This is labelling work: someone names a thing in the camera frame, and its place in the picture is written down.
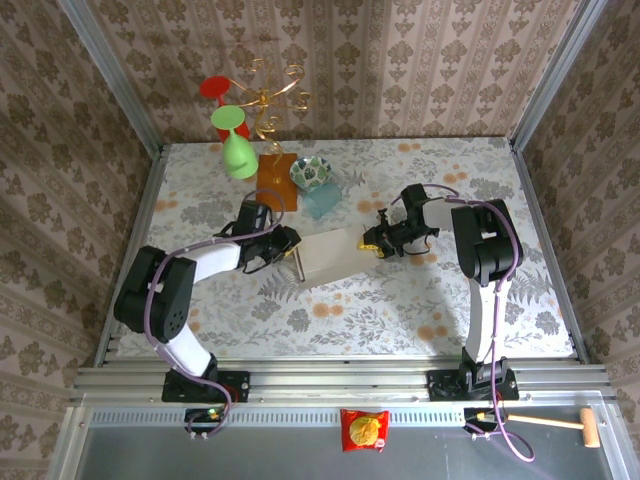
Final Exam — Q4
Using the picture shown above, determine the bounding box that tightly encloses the grey metal tray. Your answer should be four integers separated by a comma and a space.
47, 403, 640, 480

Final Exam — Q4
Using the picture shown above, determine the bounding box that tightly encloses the aluminium table side rail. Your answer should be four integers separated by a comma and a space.
93, 144, 167, 369
508, 138, 592, 364

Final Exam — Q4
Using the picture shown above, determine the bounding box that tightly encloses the green plastic wine glass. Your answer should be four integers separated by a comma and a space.
209, 104, 260, 180

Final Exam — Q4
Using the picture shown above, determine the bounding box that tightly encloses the floral table cover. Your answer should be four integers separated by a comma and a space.
117, 138, 576, 359

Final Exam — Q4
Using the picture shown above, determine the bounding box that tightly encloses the gold wire rack wooden base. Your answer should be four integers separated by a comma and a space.
227, 57, 314, 214

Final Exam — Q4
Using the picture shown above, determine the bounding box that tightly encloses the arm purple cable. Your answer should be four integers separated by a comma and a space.
143, 188, 286, 441
389, 183, 536, 464

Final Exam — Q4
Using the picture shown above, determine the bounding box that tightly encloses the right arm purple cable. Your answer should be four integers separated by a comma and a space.
389, 183, 536, 464

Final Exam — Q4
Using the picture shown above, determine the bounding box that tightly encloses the aluminium cross rail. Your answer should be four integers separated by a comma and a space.
69, 363, 614, 404

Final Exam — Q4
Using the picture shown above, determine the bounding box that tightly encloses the leaf print bowl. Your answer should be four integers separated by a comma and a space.
288, 155, 334, 190

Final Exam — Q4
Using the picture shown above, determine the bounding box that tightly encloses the white cardboard box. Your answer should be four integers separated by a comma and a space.
294, 223, 386, 291

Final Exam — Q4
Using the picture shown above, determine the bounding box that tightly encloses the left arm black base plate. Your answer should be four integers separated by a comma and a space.
162, 370, 251, 404

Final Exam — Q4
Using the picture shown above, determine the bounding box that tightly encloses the red plastic wine glass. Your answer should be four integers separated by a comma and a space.
198, 74, 251, 144

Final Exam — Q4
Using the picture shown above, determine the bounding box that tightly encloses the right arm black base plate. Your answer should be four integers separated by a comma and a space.
427, 368, 520, 402

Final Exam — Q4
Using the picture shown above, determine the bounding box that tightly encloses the teal textured plastic cup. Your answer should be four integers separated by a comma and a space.
298, 182, 344, 221

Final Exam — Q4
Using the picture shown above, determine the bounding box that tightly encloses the aluminium corner post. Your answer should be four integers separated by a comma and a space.
509, 0, 609, 151
57, 0, 164, 151

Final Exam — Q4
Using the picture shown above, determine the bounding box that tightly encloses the wooden mallet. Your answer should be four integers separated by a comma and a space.
507, 407, 601, 448

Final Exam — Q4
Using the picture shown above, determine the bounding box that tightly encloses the red snack packet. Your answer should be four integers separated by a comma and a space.
339, 408, 390, 453

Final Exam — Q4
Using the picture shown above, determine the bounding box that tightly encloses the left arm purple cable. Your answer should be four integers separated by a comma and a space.
143, 188, 286, 441

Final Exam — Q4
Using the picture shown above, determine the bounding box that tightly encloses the small black connector board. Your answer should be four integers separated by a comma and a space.
463, 407, 501, 434
184, 407, 226, 434

